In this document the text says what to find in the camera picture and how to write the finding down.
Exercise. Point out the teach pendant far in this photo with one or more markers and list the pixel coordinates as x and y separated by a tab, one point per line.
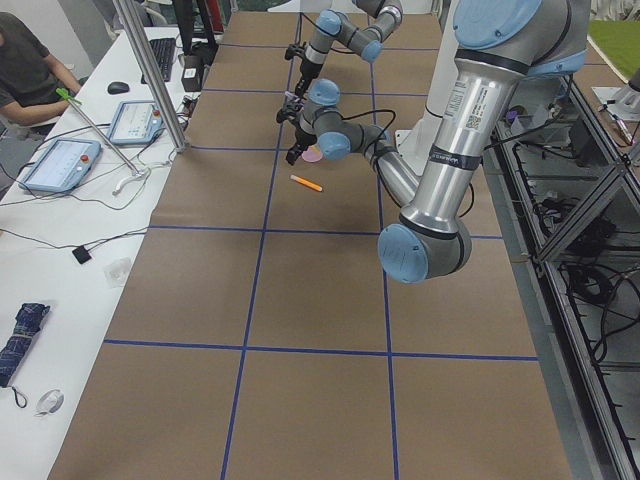
135	123

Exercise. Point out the teach pendant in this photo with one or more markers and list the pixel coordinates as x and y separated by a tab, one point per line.
135	123
62	166

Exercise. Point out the aluminium side frame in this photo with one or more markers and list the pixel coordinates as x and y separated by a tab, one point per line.
570	159

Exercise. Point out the clear round object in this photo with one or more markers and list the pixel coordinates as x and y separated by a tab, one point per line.
49	403

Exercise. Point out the folded blue umbrella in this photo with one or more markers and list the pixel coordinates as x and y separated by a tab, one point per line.
28	321

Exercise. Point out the clear plastic cup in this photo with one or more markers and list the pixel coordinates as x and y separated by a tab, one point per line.
117	272

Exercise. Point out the orange marker pen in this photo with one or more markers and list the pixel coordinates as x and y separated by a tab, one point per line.
307	183

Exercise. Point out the small brown box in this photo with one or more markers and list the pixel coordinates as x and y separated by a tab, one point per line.
192	73

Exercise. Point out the teach pendant near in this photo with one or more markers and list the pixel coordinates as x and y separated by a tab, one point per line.
62	166

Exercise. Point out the black keyboard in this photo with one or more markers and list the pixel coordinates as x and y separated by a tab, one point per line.
164	51

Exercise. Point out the aluminium frame post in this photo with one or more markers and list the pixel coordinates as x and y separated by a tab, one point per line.
146	60

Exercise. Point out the thin metal rod stand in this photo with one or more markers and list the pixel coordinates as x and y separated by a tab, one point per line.
137	173

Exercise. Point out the small black puck device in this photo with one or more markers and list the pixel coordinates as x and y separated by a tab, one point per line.
81	254

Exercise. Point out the purple marker pen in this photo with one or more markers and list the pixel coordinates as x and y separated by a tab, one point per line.
292	97

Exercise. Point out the seated person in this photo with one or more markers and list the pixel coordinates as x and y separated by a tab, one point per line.
30	78

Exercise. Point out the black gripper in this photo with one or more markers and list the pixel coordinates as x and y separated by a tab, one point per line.
304	73
299	137

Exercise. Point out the black computer mouse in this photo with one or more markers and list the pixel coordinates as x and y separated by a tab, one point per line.
118	87

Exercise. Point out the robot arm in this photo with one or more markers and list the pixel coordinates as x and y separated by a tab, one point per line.
333	26
500	43

